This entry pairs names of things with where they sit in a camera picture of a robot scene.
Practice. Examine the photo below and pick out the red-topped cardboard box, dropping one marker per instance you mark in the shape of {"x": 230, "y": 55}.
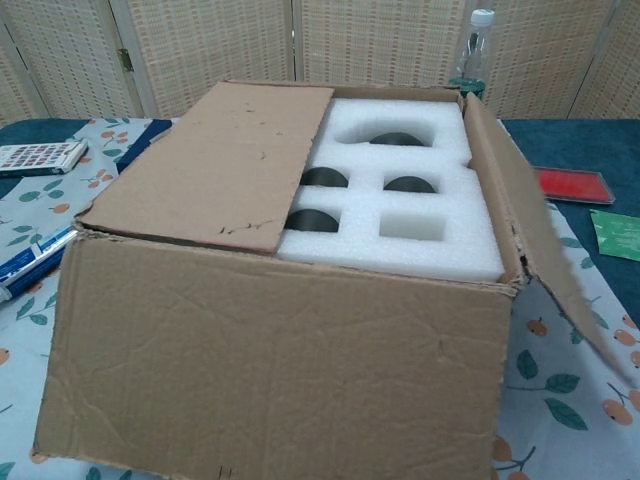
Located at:
{"x": 275, "y": 350}

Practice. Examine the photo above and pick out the dark blue rectangular box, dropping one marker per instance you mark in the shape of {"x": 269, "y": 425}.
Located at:
{"x": 140, "y": 147}

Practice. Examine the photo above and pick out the white foam insert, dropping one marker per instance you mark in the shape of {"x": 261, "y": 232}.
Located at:
{"x": 365, "y": 175}

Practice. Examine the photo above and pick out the black teapot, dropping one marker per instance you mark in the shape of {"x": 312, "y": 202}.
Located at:
{"x": 396, "y": 139}

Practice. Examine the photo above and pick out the woven bamboo folding screen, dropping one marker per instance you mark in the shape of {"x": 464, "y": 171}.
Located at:
{"x": 225, "y": 50}

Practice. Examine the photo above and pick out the clear plastic water bottle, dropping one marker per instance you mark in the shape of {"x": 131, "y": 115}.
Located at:
{"x": 472, "y": 55}

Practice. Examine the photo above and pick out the red ink pad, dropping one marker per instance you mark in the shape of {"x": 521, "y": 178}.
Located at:
{"x": 575, "y": 185}

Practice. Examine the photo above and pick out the floral fruit-print tablecloth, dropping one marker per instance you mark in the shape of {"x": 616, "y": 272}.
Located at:
{"x": 565, "y": 390}

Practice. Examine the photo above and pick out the green sachet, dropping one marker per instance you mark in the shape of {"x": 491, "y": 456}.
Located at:
{"x": 620, "y": 235}

